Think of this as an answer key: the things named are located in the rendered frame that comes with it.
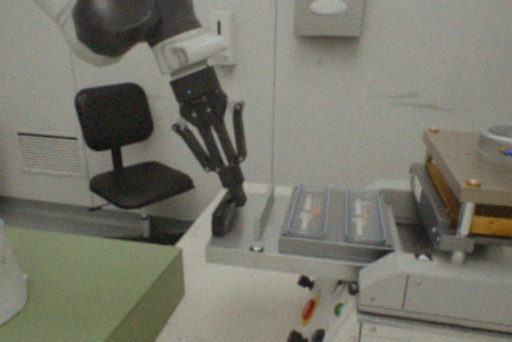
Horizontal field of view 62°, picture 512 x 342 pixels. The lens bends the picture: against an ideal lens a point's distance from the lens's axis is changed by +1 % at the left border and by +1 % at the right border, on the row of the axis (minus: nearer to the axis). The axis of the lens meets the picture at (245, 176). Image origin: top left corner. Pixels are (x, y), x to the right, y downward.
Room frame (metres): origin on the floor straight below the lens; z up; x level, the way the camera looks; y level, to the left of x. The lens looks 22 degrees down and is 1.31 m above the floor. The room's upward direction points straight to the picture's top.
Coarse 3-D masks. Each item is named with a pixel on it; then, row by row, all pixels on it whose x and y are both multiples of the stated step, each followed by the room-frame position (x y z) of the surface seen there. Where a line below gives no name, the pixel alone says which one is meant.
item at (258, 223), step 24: (240, 216) 0.66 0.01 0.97; (264, 216) 0.62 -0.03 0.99; (216, 240) 0.58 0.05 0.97; (240, 240) 0.58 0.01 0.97; (264, 240) 0.58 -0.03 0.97; (240, 264) 0.55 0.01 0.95; (264, 264) 0.54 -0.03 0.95; (288, 264) 0.53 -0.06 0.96; (312, 264) 0.53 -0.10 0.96; (336, 264) 0.52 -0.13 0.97; (360, 264) 0.51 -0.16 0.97
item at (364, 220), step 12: (348, 192) 0.69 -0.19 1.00; (360, 192) 0.69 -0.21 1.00; (372, 192) 0.69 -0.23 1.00; (348, 204) 0.64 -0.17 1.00; (360, 204) 0.64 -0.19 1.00; (372, 204) 0.64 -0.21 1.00; (348, 216) 0.60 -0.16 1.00; (360, 216) 0.60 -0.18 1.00; (372, 216) 0.60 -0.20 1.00; (348, 228) 0.56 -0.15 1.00; (360, 228) 0.56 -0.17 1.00; (372, 228) 0.56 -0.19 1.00
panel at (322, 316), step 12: (312, 276) 0.75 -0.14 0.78; (312, 288) 0.70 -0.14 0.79; (324, 288) 0.64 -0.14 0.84; (324, 300) 0.60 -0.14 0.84; (336, 300) 0.55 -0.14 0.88; (348, 300) 0.51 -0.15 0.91; (312, 312) 0.61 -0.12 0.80; (324, 312) 0.56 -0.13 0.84; (348, 312) 0.48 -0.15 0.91; (312, 324) 0.58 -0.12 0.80; (324, 324) 0.53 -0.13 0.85; (336, 324) 0.49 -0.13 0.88; (324, 336) 0.50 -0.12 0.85
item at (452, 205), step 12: (432, 168) 0.67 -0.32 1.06; (432, 180) 0.62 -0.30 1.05; (444, 180) 0.61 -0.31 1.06; (444, 192) 0.57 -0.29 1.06; (444, 204) 0.54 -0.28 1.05; (456, 204) 0.52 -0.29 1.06; (480, 204) 0.53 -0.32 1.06; (456, 216) 0.49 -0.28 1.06; (480, 216) 0.49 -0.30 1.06; (492, 216) 0.49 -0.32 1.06; (504, 216) 0.49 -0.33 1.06; (480, 228) 0.49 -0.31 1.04; (492, 228) 0.49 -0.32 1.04; (504, 228) 0.48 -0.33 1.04; (480, 240) 0.49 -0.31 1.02; (492, 240) 0.48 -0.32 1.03; (504, 240) 0.48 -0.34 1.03
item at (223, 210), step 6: (228, 192) 0.68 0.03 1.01; (222, 198) 0.65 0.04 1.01; (228, 198) 0.65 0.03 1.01; (222, 204) 0.63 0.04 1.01; (228, 204) 0.63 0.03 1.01; (234, 204) 0.67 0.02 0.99; (216, 210) 0.61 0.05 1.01; (222, 210) 0.61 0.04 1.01; (228, 210) 0.63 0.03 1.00; (216, 216) 0.59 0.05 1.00; (222, 216) 0.60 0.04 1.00; (216, 222) 0.59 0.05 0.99; (222, 222) 0.59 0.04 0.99; (216, 228) 0.59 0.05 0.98; (222, 228) 0.59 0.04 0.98; (216, 234) 0.59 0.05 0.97; (222, 234) 0.59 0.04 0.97
